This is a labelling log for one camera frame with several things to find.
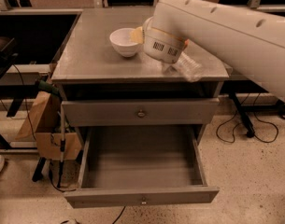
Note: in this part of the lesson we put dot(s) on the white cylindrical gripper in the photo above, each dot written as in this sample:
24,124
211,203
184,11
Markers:
162,48

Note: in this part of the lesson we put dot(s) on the clear plastic water bottle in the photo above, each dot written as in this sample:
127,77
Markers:
185,67

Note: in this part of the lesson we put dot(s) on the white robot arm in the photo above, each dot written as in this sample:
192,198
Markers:
251,42

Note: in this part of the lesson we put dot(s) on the grey wooden drawer cabinet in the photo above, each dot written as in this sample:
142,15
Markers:
90,69

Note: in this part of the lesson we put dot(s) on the closed grey top drawer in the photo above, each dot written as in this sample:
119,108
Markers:
140,112

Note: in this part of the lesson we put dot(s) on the open grey middle drawer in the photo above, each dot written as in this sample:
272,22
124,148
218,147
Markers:
141,165

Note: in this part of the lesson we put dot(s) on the white ceramic bowl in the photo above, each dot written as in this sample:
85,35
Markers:
122,43

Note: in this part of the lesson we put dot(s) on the orange fruit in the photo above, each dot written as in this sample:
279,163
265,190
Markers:
186,43

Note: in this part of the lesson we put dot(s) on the brown cardboard box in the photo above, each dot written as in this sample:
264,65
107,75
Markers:
43,126

